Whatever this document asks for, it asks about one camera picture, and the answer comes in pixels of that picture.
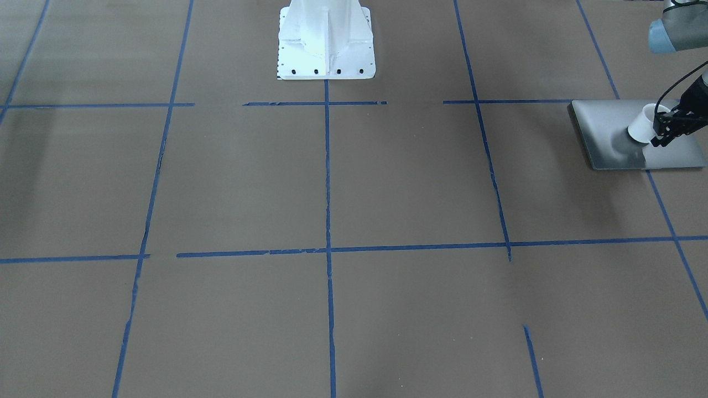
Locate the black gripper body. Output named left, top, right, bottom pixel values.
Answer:
left=673, top=75, right=707, bottom=137

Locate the white cup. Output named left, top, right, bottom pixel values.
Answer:
left=627, top=103, right=671, bottom=144

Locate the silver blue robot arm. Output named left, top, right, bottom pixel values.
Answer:
left=648, top=1, right=707, bottom=147

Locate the grey closed laptop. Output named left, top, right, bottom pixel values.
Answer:
left=570, top=99, right=706, bottom=170

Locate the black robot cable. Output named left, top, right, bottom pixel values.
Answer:
left=653, top=61, right=708, bottom=133

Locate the white pedestal column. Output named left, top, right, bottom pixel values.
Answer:
left=277, top=1, right=377, bottom=80

